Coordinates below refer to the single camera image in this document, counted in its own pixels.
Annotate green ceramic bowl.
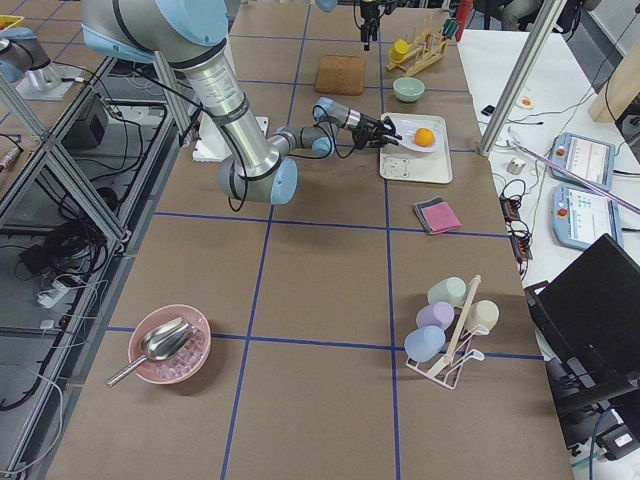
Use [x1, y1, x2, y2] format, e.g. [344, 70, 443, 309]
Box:
[392, 77, 426, 103]

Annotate red cylinder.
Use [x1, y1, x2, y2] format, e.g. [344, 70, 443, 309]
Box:
[456, 0, 473, 29]

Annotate white ceramic plate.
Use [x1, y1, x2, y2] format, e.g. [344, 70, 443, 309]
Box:
[382, 118, 445, 153]

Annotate cream bear serving tray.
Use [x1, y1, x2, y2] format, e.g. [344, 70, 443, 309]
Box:
[379, 112, 453, 184]

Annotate orange fruit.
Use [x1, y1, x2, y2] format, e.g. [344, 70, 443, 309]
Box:
[414, 127, 435, 148]

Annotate metal scoop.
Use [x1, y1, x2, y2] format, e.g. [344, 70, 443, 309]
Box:
[106, 317, 194, 387]

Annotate blue cup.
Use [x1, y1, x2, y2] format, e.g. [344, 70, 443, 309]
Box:
[404, 325, 446, 363]

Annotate small black phone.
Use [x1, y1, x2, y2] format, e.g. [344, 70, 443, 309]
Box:
[481, 105, 495, 116]

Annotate lower teach pendant tablet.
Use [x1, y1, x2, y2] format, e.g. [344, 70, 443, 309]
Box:
[551, 184, 624, 250]

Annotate grey cloth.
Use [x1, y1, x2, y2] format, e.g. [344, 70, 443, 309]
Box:
[413, 197, 447, 233]

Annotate teach pendant tablet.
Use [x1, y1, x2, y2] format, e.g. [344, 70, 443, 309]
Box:
[549, 132, 616, 191]
[551, 184, 624, 250]

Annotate pink grabber stick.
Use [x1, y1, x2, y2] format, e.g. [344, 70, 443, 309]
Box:
[507, 139, 639, 214]

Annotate upper teach pendant tablet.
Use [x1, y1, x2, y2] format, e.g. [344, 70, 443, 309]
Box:
[549, 132, 616, 191]

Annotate aluminium frame post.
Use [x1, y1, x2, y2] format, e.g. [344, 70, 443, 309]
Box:
[478, 0, 566, 157]

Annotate green cup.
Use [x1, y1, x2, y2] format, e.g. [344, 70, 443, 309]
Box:
[427, 276, 467, 308]

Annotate pink cloth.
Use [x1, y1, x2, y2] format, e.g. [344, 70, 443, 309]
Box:
[421, 202, 462, 234]

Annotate fried egg toy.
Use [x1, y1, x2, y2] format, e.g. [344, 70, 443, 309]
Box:
[516, 96, 534, 110]

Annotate white cup rack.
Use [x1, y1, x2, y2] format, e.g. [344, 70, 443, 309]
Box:
[405, 275, 491, 390]

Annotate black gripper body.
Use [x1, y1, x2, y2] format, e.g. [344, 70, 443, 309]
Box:
[353, 0, 395, 30]
[352, 114, 386, 150]

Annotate beige cup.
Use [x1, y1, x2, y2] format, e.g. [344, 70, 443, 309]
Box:
[464, 300, 500, 331]

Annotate dark green mug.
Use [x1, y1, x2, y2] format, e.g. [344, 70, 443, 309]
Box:
[441, 18, 459, 40]

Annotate pink bowl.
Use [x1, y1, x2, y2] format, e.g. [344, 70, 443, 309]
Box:
[128, 304, 212, 385]

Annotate purple cup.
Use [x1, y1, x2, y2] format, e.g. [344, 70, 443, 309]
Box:
[416, 301, 455, 330]

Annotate black laptop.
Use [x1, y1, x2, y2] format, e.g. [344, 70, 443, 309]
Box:
[525, 234, 639, 424]

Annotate small metal cylinder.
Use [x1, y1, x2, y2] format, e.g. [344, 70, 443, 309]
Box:
[506, 157, 526, 176]

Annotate wooden cutting board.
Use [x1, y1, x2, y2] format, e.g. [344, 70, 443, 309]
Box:
[314, 55, 365, 96]

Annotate wooden dish rack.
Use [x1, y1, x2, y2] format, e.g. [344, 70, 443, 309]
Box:
[385, 20, 449, 77]

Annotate yellow mug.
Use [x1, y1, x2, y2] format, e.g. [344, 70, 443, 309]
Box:
[389, 39, 410, 64]

